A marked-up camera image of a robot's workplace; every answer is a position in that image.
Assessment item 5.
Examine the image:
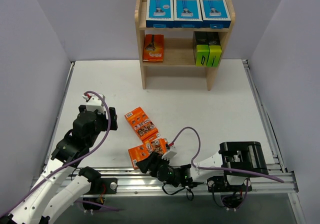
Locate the orange razor pack front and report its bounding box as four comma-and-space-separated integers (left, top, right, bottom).
128, 138, 168, 170

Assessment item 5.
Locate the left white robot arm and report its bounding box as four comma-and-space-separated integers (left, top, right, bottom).
0, 105, 118, 224

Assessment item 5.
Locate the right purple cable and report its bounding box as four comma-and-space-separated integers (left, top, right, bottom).
168, 126, 286, 184

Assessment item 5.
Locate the black green Gillette box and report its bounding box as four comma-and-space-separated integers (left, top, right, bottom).
206, 32, 222, 68
193, 31, 210, 67

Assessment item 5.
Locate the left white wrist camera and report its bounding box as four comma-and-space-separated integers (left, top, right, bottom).
82, 93, 105, 114

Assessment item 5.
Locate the orange razor pack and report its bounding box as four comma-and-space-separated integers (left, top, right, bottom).
142, 34, 164, 63
128, 138, 168, 170
124, 107, 160, 143

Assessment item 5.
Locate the purple cable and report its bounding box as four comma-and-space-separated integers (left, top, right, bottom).
0, 90, 112, 215
168, 126, 286, 184

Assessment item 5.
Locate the orange razor pack top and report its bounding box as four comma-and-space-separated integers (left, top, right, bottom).
142, 34, 164, 63

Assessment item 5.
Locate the wooden three-tier shelf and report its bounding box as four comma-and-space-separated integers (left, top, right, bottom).
134, 0, 236, 91

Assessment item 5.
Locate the blue Harry's razor box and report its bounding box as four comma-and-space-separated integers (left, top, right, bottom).
173, 0, 203, 28
199, 0, 231, 29

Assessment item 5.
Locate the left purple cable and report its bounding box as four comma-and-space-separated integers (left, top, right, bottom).
0, 90, 112, 215

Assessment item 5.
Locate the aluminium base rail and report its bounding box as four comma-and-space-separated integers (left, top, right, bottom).
29, 165, 298, 197

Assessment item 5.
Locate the white Harry's razor blister pack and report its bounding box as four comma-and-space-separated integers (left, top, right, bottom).
145, 0, 174, 28

